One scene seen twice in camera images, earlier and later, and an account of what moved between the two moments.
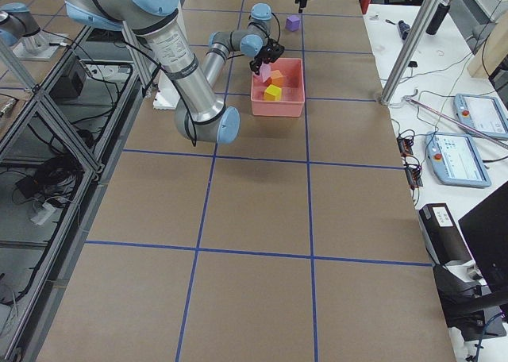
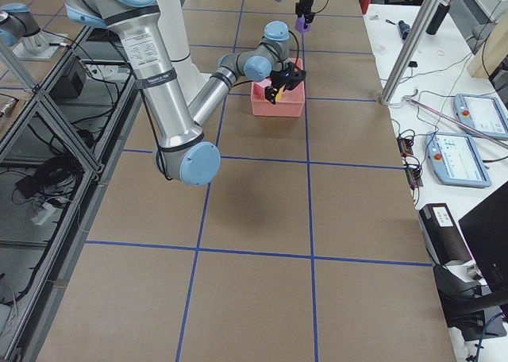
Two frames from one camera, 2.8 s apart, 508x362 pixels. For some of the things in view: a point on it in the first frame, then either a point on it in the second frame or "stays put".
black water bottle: x=441 y=12 stays put
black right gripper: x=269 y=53 to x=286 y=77
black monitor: x=485 y=226 stays put
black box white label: x=443 y=241 stays put
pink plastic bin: x=292 y=99 stays put
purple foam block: x=292 y=23 to x=299 y=25
